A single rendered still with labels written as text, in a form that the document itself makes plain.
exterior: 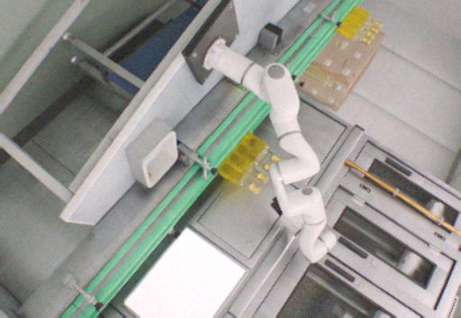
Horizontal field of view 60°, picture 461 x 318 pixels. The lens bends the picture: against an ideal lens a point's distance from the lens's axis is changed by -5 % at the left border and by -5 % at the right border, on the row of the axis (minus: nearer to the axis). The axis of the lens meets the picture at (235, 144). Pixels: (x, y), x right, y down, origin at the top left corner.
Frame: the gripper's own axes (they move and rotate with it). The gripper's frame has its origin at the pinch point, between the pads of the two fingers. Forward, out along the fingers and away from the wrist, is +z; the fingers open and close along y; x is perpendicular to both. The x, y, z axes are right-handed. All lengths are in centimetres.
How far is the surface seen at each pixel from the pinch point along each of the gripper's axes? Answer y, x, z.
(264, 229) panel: -12.5, 7.4, -3.3
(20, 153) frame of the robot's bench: 24, 74, 67
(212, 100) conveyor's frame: 16, -3, 49
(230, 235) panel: -12.6, 20.7, 3.4
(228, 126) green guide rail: 13.7, -1.2, 35.3
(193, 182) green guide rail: 4.0, 23.1, 27.1
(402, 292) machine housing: -15, -22, -63
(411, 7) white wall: -293, -562, 183
